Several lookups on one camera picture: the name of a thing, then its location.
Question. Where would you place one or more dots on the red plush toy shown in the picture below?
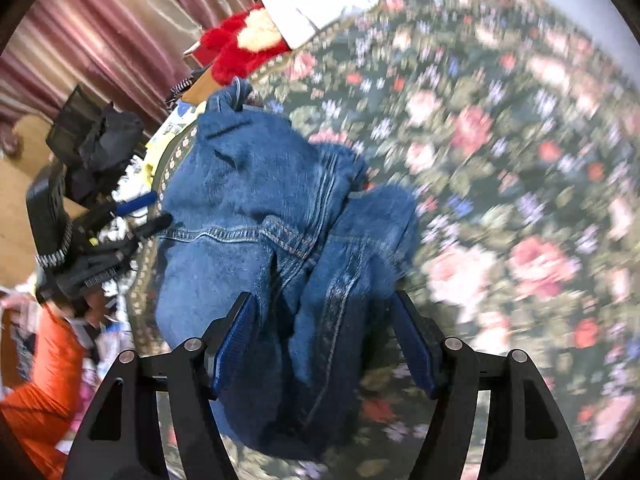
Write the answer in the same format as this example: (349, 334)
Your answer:
(240, 45)

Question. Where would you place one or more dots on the floral blanket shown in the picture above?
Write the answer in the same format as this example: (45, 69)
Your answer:
(475, 185)

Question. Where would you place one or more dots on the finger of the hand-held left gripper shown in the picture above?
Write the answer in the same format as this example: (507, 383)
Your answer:
(137, 201)
(152, 224)

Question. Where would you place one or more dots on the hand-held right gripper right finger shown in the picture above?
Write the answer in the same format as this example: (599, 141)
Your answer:
(412, 345)

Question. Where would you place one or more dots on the white cloth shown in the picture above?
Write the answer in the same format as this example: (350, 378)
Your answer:
(330, 5)

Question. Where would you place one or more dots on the blue denim jeans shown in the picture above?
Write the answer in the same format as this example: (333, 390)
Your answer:
(280, 260)

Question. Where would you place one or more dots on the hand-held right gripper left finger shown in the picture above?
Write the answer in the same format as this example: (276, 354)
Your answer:
(235, 340)

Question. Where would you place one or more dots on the striped pink curtain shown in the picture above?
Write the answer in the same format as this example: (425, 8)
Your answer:
(115, 35)

